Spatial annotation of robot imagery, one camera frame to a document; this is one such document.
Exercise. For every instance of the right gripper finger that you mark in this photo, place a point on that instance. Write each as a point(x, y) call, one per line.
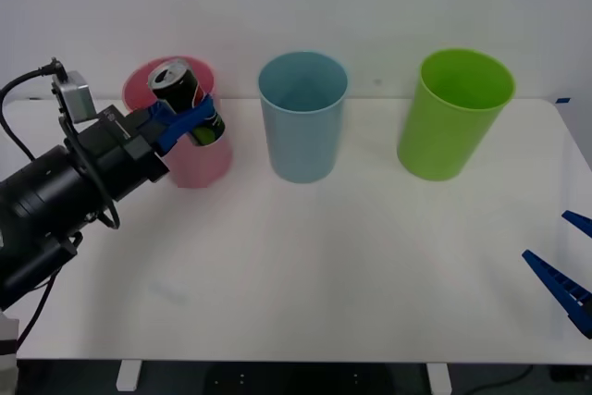
point(562, 286)
point(580, 223)

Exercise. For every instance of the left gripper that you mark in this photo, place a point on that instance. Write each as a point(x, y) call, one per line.
point(108, 140)

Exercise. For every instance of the black drink can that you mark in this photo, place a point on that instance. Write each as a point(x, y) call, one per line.
point(180, 90)

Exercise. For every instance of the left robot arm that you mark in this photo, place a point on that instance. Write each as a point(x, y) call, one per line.
point(46, 201)

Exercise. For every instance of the pink plastic waste bin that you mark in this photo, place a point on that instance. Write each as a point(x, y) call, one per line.
point(203, 164)

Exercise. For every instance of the pale blue plastic waste bin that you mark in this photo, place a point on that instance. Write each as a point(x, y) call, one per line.
point(303, 150)

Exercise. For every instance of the white table leg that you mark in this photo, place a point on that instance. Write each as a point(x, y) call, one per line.
point(438, 378)
point(128, 375)

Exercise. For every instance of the green plastic waste bin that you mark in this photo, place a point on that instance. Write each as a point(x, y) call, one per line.
point(439, 145)

